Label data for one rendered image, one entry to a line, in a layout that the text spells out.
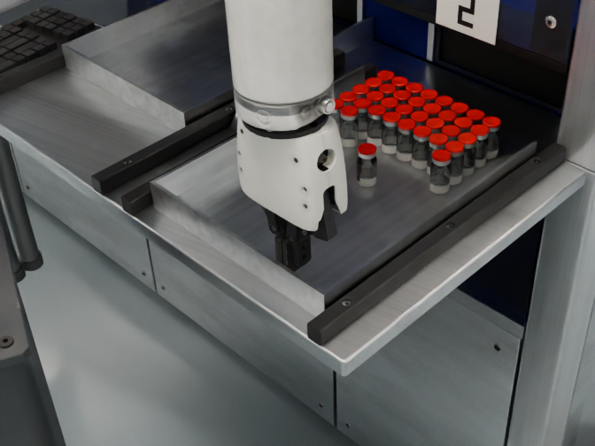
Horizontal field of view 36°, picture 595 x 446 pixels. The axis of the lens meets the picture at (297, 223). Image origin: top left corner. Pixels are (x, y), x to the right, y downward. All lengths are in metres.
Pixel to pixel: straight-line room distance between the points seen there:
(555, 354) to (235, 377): 0.92
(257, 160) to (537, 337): 0.59
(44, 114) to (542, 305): 0.68
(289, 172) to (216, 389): 1.25
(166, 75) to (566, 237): 0.56
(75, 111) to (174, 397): 0.93
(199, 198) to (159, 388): 1.04
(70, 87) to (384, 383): 0.72
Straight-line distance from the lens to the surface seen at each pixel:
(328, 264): 0.93
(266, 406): 1.96
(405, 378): 1.54
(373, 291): 0.88
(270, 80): 0.73
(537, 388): 1.34
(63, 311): 2.25
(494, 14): 1.08
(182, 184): 1.04
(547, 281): 1.21
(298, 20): 0.71
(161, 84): 1.25
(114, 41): 1.36
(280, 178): 0.80
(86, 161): 1.12
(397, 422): 1.63
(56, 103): 1.25
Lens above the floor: 1.50
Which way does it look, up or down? 39 degrees down
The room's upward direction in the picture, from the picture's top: 3 degrees counter-clockwise
